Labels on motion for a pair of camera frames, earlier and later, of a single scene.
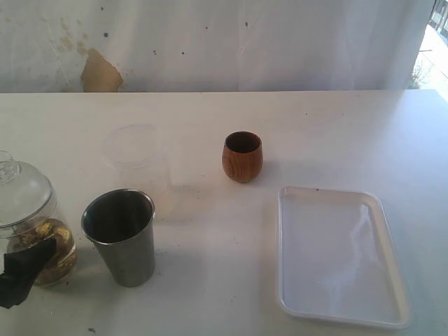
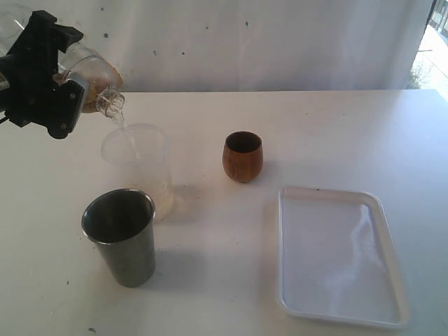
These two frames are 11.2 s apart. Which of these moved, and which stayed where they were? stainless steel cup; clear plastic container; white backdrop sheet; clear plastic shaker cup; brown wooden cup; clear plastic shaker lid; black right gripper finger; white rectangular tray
Moved: clear plastic shaker lid; black right gripper finger; clear plastic shaker cup
Stayed: white rectangular tray; brown wooden cup; clear plastic container; white backdrop sheet; stainless steel cup
